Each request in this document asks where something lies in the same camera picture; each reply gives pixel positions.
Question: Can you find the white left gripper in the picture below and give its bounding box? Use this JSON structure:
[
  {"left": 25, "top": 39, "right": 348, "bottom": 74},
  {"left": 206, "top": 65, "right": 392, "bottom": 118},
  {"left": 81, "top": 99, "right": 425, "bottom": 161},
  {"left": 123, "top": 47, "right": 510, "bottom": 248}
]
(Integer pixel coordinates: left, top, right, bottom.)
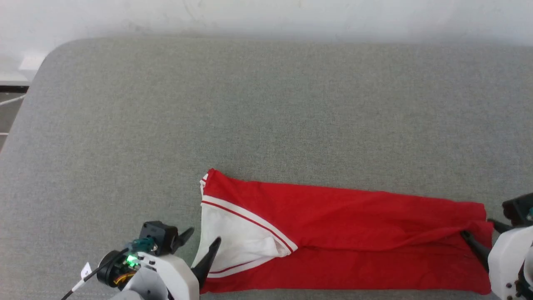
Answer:
[{"left": 124, "top": 227, "right": 222, "bottom": 300}]

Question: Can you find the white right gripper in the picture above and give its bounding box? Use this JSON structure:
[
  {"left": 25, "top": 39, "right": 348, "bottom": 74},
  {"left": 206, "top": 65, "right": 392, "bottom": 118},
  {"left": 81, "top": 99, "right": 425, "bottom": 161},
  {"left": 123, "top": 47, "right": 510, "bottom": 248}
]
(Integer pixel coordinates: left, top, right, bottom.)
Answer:
[{"left": 460, "top": 219, "right": 533, "bottom": 300}]

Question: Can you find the red and white jersey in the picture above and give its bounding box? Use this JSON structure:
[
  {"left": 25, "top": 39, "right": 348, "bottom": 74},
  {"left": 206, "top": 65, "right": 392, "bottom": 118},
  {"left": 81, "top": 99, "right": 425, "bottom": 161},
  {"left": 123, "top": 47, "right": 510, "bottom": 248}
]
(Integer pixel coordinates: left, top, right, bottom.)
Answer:
[{"left": 191, "top": 168, "right": 494, "bottom": 295}]

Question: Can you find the black round motor cap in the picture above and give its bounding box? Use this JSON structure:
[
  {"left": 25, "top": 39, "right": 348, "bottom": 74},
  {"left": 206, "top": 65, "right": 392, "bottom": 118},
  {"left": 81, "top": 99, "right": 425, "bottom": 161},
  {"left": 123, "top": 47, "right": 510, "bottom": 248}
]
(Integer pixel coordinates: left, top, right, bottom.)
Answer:
[{"left": 97, "top": 249, "right": 138, "bottom": 288}]

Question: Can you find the grey fabric sofa cushion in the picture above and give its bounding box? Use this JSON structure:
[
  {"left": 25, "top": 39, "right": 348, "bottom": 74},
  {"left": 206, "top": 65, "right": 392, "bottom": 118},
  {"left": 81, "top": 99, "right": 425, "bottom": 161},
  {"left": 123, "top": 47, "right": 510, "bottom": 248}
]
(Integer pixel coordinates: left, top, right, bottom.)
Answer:
[{"left": 0, "top": 37, "right": 533, "bottom": 300}]

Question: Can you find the teal left cable connector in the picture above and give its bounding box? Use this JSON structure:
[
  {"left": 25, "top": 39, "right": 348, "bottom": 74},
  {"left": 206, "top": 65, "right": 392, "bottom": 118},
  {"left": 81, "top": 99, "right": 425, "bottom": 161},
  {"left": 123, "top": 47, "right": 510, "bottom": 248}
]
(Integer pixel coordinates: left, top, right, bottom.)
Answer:
[{"left": 129, "top": 238, "right": 157, "bottom": 253}]

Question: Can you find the thin black left cable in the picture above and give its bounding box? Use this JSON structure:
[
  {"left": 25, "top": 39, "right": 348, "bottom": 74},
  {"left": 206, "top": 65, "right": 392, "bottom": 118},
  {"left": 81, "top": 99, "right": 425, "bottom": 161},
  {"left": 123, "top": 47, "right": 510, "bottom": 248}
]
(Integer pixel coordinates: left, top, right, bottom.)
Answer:
[{"left": 61, "top": 249, "right": 130, "bottom": 300}]

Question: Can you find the white cable label tag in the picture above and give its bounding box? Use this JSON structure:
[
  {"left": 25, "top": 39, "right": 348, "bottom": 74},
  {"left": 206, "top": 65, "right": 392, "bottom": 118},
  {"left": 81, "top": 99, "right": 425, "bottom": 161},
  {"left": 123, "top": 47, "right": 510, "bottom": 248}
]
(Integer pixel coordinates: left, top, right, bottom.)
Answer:
[{"left": 72, "top": 262, "right": 93, "bottom": 293}]

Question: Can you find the thin white floor cable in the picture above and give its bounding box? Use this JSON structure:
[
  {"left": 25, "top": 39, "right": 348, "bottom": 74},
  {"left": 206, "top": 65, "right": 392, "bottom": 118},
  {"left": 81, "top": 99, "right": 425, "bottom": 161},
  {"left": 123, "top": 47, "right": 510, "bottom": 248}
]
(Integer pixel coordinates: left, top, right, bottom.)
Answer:
[{"left": 0, "top": 93, "right": 27, "bottom": 107}]

